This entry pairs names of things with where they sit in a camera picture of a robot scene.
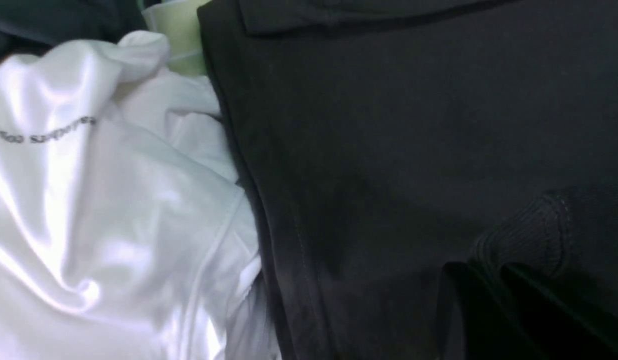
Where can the dark gray long-sleeve shirt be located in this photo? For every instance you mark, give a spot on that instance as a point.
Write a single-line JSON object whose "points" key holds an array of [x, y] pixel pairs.
{"points": [[379, 140]]}

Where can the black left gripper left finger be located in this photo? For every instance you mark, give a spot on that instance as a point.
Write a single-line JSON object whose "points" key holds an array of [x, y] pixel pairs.
{"points": [[473, 324]]}

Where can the green checkered tablecloth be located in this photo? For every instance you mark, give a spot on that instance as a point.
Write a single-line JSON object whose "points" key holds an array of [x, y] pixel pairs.
{"points": [[178, 21]]}

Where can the dark gray garment in pile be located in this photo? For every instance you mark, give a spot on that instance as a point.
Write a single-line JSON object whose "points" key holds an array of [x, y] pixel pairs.
{"points": [[36, 26]]}

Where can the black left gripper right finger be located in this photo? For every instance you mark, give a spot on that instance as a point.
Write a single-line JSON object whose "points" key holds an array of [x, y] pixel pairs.
{"points": [[558, 322]]}

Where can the white shirt in pile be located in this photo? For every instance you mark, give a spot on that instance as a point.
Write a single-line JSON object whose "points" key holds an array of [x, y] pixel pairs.
{"points": [[124, 231]]}

